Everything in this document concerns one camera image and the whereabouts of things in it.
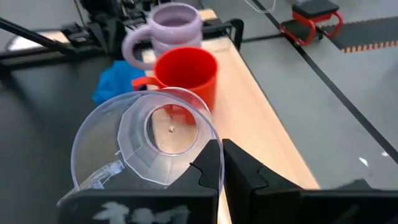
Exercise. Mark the pink ribbed ceramic mug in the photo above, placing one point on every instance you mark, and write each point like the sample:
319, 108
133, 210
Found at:
186, 32

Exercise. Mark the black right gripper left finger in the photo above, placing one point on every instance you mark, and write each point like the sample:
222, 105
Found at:
205, 174

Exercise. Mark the red and black step stool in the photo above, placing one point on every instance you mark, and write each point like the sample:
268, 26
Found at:
314, 7

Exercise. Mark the black metal rig frame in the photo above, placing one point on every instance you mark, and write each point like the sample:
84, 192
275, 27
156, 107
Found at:
31, 35

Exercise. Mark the blue microfibre cloth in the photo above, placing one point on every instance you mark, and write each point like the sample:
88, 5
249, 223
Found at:
115, 81

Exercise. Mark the black mat with striped edge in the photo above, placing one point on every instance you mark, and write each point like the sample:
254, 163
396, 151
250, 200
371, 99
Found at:
367, 31

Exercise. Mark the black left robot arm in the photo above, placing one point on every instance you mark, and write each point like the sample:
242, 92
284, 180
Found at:
102, 31

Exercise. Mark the red plastic mug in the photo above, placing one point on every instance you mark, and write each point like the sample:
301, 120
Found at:
186, 71

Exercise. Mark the clear glass cup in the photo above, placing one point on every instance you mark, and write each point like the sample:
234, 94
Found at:
140, 130

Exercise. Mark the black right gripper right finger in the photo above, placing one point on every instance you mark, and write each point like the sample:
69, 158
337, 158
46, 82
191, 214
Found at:
242, 186

